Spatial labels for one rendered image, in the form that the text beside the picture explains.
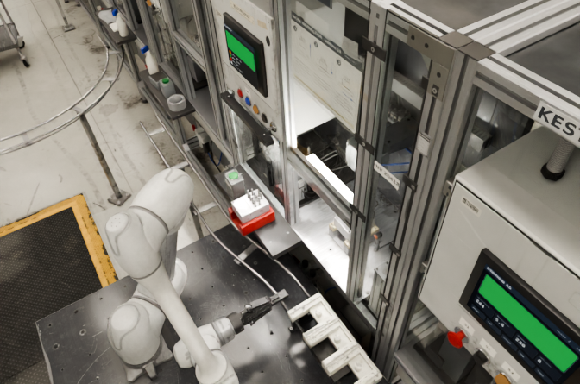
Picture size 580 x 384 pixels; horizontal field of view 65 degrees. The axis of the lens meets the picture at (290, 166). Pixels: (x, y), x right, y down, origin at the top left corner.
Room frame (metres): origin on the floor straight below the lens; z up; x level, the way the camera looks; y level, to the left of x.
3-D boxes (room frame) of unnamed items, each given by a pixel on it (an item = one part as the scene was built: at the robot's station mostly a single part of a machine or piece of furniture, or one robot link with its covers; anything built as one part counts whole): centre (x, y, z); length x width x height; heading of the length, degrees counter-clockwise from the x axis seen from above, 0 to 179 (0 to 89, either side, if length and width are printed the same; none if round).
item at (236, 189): (1.37, 0.24, 0.97); 0.08 x 0.08 x 0.12; 30
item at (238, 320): (0.79, 0.21, 0.88); 0.09 x 0.07 x 0.08; 120
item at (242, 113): (1.35, 0.15, 1.37); 0.36 x 0.04 x 0.04; 30
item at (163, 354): (0.76, 0.61, 0.71); 0.22 x 0.18 x 0.06; 30
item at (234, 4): (1.42, 0.03, 1.60); 0.42 x 0.29 x 0.46; 30
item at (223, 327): (0.75, 0.27, 0.88); 0.09 x 0.06 x 0.09; 30
